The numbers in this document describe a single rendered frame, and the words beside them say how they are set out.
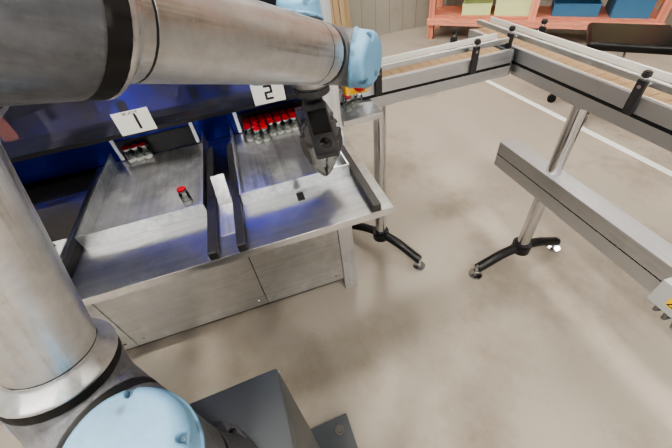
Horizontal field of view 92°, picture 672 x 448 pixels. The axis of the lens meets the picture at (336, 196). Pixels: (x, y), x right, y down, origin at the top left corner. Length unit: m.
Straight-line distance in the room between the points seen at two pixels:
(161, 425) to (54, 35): 0.34
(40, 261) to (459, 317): 1.45
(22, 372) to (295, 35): 0.41
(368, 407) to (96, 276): 1.01
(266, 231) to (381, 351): 0.92
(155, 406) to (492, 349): 1.32
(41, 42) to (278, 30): 0.18
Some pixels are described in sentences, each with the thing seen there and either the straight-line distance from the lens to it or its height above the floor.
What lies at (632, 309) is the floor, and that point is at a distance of 1.90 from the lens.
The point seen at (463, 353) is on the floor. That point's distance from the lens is 1.53.
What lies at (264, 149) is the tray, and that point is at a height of 0.88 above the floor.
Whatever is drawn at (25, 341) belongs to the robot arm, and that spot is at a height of 1.11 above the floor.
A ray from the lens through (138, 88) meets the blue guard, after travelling 0.94.
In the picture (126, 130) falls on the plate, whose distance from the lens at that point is 0.99.
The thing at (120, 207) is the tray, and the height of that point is 0.88.
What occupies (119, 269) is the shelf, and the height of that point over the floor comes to 0.88.
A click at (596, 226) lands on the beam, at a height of 0.50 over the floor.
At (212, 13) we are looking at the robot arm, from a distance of 0.28.
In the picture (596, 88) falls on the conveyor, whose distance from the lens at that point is 1.23.
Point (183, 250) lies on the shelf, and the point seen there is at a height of 0.88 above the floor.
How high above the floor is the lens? 1.37
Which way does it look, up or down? 41 degrees down
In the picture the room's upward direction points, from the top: 7 degrees counter-clockwise
